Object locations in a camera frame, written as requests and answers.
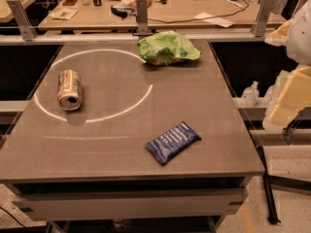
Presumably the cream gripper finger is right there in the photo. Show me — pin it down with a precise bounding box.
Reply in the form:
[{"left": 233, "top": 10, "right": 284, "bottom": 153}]
[
  {"left": 264, "top": 19, "right": 292, "bottom": 47},
  {"left": 262, "top": 65, "right": 311, "bottom": 129}
]

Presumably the orange soda can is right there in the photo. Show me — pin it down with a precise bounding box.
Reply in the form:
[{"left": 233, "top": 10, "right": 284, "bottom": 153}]
[{"left": 57, "top": 70, "right": 83, "bottom": 111}]

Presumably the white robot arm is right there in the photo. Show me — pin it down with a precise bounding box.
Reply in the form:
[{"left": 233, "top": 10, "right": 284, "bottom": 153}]
[{"left": 262, "top": 0, "right": 311, "bottom": 131}]

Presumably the clear sanitizer bottle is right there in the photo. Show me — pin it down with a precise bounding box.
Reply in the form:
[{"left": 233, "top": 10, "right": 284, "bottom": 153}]
[
  {"left": 263, "top": 85, "right": 274, "bottom": 104},
  {"left": 240, "top": 81, "right": 259, "bottom": 107}
]

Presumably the white paper sheet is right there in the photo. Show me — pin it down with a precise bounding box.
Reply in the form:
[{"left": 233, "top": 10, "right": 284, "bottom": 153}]
[{"left": 195, "top": 13, "right": 233, "bottom": 28}]

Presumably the green chip bag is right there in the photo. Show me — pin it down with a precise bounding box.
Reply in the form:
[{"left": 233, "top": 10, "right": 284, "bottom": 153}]
[{"left": 138, "top": 31, "right": 201, "bottom": 66}]

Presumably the black floor stand leg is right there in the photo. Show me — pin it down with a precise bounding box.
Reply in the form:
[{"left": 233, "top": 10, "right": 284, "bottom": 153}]
[{"left": 257, "top": 146, "right": 281, "bottom": 224}]

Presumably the white drawer front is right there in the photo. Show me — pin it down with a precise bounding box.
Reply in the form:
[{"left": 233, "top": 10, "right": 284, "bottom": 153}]
[{"left": 14, "top": 187, "right": 248, "bottom": 220}]

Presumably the blue snack packet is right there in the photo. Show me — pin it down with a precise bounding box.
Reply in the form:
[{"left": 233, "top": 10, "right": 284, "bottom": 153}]
[{"left": 146, "top": 121, "right": 201, "bottom": 165}]

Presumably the black headset on desk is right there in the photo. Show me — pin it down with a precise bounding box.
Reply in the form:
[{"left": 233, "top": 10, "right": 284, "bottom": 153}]
[{"left": 111, "top": 7, "right": 127, "bottom": 19}]

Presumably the white packet on desk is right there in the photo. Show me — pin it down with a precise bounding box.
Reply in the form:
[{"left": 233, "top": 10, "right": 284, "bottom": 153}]
[{"left": 51, "top": 8, "right": 78, "bottom": 20}]

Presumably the right metal bracket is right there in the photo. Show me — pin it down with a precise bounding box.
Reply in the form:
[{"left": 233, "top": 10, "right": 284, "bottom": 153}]
[{"left": 251, "top": 0, "right": 275, "bottom": 37}]

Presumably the metal bracket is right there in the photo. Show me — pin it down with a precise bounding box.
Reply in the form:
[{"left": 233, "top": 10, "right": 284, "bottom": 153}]
[
  {"left": 7, "top": 0, "right": 37, "bottom": 41},
  {"left": 251, "top": 0, "right": 275, "bottom": 37},
  {"left": 135, "top": 0, "right": 152, "bottom": 37}
]

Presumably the black cable on desk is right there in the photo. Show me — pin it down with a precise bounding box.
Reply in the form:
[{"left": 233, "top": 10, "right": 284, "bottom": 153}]
[{"left": 147, "top": 0, "right": 251, "bottom": 24}]

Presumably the middle metal bracket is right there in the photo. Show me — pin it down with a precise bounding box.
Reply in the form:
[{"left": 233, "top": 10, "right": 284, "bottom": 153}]
[{"left": 135, "top": 0, "right": 152, "bottom": 37}]

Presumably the left metal bracket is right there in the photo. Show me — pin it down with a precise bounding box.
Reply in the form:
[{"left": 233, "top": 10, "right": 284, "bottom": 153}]
[{"left": 7, "top": 0, "right": 37, "bottom": 41}]

